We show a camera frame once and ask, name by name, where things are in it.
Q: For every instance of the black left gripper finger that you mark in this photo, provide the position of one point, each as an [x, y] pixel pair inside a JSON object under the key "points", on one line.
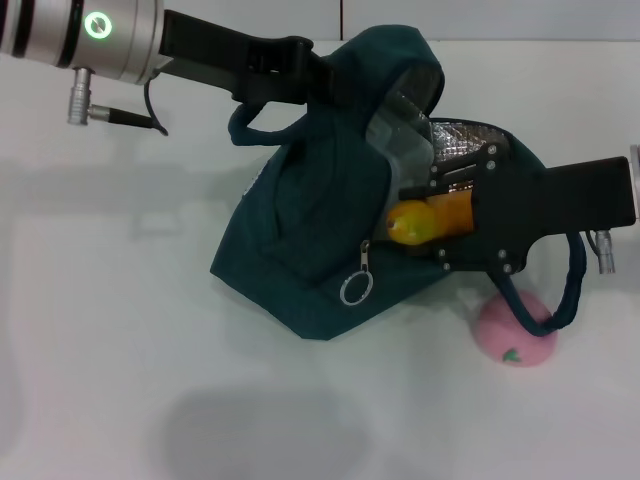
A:
{"points": [[345, 90]]}

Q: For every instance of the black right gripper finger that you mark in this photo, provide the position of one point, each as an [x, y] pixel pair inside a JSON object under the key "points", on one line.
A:
{"points": [[465, 255], [450, 177]]}

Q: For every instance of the clear plastic food container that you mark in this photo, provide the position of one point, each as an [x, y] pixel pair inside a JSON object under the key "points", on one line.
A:
{"points": [[400, 145]]}

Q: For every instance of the pink toy peach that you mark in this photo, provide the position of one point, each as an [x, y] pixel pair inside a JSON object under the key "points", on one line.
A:
{"points": [[492, 332]]}

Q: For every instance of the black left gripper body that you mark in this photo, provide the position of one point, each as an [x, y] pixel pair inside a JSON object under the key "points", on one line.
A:
{"points": [[225, 47]]}

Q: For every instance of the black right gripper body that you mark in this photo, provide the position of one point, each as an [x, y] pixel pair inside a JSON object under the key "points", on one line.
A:
{"points": [[550, 200]]}

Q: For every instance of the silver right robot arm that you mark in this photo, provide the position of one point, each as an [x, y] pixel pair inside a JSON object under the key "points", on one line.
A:
{"points": [[636, 185]]}

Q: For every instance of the yellow toy banana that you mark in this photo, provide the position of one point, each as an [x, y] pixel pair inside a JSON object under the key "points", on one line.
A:
{"points": [[415, 225]]}

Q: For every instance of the dark teal fabric lunch bag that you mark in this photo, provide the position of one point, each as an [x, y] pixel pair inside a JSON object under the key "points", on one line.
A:
{"points": [[310, 200]]}

